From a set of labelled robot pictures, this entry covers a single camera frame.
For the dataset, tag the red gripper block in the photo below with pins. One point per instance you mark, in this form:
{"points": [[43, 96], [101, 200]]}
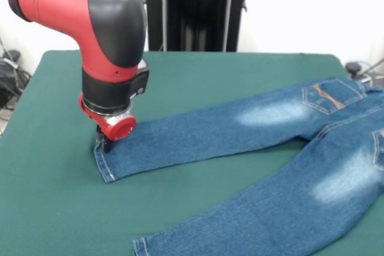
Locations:
{"points": [[117, 128]]}

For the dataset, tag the blue denim jeans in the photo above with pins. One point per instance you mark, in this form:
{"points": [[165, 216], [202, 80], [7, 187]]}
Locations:
{"points": [[210, 142]]}

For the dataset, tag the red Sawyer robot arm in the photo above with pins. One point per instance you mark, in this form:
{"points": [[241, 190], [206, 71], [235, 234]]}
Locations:
{"points": [[90, 28]]}

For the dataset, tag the dark green table cloth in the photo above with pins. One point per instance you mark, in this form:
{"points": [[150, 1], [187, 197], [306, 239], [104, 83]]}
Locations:
{"points": [[75, 208]]}

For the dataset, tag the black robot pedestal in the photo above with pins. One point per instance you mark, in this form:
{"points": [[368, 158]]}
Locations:
{"points": [[195, 13]]}

